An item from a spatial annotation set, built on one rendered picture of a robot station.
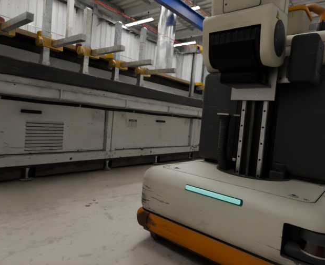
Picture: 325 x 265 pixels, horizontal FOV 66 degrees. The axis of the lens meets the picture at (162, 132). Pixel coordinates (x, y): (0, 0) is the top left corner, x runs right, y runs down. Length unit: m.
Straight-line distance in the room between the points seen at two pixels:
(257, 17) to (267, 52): 0.10
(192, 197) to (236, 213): 0.15
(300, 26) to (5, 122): 1.58
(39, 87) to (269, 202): 1.28
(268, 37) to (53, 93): 1.20
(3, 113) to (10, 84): 0.28
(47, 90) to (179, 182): 1.01
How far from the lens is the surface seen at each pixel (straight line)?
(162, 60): 7.13
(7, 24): 1.42
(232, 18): 0.84
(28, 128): 1.78
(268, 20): 0.80
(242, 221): 0.75
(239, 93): 0.99
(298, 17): 1.15
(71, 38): 1.41
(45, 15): 1.61
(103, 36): 11.03
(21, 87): 1.52
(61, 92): 1.61
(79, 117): 1.94
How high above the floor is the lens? 0.46
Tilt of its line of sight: 3 degrees down
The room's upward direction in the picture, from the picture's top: 5 degrees clockwise
